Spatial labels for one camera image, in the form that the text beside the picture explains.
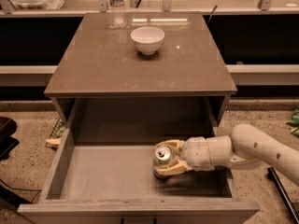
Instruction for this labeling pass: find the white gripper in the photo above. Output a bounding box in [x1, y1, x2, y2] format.
[153, 137, 215, 176]

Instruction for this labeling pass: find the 7up soda can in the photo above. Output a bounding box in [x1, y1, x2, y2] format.
[153, 145, 174, 179]

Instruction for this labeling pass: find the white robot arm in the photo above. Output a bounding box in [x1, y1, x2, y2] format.
[153, 124, 299, 185]

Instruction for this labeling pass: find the brown cabinet with counter top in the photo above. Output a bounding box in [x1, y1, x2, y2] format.
[45, 12, 236, 137]

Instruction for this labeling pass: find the open grey top drawer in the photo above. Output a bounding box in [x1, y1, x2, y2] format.
[17, 98, 261, 224]

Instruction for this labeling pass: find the black metal bar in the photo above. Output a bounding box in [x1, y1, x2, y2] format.
[267, 167, 299, 224]

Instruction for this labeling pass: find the white ceramic bowl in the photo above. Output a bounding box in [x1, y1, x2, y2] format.
[131, 26, 165, 55]

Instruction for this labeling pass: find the green snack bag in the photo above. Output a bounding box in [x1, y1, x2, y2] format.
[287, 109, 299, 137]

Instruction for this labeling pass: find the black chair base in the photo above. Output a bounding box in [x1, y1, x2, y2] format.
[0, 117, 19, 160]

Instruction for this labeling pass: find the black drawer handle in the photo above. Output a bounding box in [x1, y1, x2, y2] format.
[121, 217, 157, 224]

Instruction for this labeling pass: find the wire basket with items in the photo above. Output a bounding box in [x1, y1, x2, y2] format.
[46, 119, 64, 150]

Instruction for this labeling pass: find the black cable on floor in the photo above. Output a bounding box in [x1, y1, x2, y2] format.
[0, 179, 43, 207]

